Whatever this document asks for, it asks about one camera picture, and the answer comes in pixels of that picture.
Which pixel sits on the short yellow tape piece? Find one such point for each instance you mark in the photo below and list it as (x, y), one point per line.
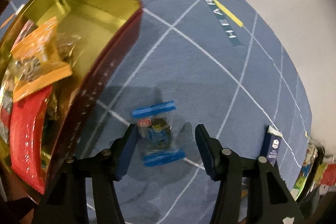
(306, 134)

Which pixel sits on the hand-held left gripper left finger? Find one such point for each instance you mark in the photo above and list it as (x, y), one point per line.
(126, 153)

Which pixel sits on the long yellow tape strip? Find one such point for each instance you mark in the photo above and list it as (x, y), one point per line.
(225, 10)

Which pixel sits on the dark blue snack packet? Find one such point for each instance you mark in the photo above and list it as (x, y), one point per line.
(273, 145)

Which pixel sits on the red tin box gold interior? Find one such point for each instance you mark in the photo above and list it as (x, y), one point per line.
(105, 77)

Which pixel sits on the orange snack packet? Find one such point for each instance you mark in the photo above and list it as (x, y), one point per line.
(39, 43)

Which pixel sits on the floral patterned box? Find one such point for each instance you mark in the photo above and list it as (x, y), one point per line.
(309, 161)

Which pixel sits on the green box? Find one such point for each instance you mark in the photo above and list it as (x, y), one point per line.
(302, 183)

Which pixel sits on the clear packet with blue ends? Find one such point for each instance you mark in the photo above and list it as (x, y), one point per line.
(157, 134)

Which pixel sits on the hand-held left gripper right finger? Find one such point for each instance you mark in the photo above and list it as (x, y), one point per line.
(207, 150)

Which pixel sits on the red snack packet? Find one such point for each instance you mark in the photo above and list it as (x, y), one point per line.
(26, 134)

